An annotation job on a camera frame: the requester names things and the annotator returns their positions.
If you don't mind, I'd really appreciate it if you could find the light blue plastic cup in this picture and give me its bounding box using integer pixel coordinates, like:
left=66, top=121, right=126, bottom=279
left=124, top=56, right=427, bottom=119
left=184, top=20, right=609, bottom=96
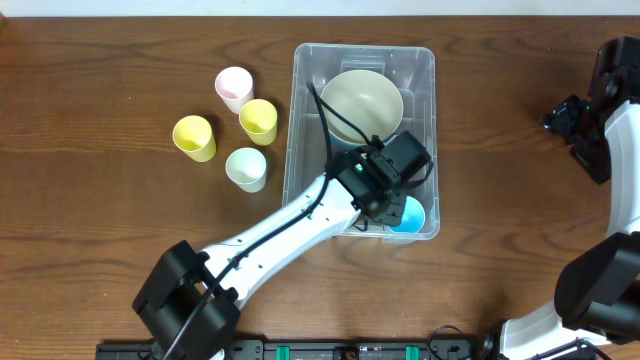
left=390, top=196, right=426, bottom=233

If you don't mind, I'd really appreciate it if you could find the pale green plastic cup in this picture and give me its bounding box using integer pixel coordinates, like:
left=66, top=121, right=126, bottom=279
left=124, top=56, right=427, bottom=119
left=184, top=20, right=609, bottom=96
left=225, top=147, right=267, bottom=193

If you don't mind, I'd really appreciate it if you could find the yellow cup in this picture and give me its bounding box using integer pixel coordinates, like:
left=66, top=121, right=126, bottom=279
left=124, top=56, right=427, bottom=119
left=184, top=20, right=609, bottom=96
left=239, top=99, right=277, bottom=146
left=172, top=115, right=217, bottom=162

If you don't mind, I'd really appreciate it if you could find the dark blue bowl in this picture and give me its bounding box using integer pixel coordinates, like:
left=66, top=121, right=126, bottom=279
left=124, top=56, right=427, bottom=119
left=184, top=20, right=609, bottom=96
left=329, top=129, right=397, bottom=149

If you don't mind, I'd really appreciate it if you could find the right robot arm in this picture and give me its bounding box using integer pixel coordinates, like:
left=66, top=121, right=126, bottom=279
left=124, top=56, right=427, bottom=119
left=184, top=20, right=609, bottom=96
left=479, top=70, right=639, bottom=359

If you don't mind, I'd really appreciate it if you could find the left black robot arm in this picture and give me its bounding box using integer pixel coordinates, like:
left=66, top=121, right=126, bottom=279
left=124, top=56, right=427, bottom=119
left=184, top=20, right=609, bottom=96
left=132, top=146, right=430, bottom=359

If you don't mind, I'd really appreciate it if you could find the clear plastic storage container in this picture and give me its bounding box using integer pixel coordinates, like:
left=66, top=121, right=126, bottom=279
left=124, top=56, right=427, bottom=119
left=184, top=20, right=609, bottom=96
left=281, top=41, right=443, bottom=245

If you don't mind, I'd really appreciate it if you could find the pink plastic cup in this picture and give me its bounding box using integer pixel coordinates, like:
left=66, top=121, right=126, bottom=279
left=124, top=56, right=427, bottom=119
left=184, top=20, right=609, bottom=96
left=214, top=66, right=254, bottom=114

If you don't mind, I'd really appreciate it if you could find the left black cable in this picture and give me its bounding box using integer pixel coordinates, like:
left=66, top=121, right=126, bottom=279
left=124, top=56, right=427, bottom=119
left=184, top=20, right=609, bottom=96
left=159, top=81, right=384, bottom=360

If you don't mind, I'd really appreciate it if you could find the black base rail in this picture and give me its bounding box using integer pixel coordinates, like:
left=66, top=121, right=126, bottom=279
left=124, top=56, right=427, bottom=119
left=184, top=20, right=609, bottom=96
left=94, top=338, right=481, bottom=360

